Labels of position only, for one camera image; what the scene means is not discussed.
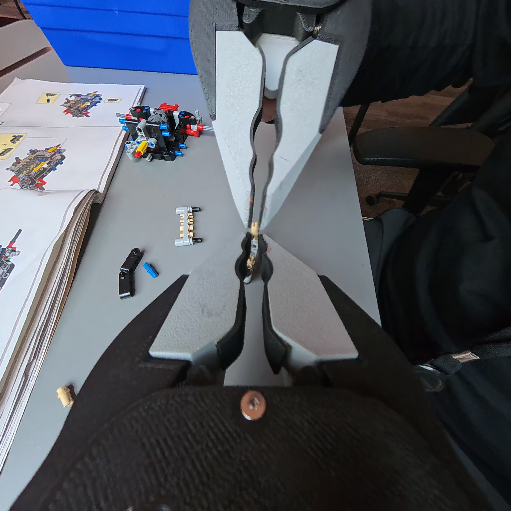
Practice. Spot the black office chair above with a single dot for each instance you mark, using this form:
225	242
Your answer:
419	145

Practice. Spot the blue lego pin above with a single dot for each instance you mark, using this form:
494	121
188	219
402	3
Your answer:
150	269

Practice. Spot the blue plastic bin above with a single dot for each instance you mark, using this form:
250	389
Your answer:
111	36

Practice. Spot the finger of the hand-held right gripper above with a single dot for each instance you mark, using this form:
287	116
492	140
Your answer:
307	99
235	99

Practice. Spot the grey tan lego pin subassembly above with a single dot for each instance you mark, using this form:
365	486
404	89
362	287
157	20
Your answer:
185	225

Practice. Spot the grey lego beam with tan pins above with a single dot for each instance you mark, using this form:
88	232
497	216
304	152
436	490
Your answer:
253	243

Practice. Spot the black angled lego liftarm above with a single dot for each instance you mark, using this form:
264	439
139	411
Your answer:
127	279

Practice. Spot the black backpack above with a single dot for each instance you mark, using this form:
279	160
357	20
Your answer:
439	279

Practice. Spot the black red grey lego assembly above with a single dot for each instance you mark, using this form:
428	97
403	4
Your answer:
157	135

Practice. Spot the tan lego pin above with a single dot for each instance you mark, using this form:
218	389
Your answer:
65	395

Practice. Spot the lego instruction booklet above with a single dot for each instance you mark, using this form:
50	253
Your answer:
60	211

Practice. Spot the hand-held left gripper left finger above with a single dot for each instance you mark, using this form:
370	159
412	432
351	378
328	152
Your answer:
199	315

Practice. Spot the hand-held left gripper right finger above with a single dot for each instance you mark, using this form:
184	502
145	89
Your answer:
313	315

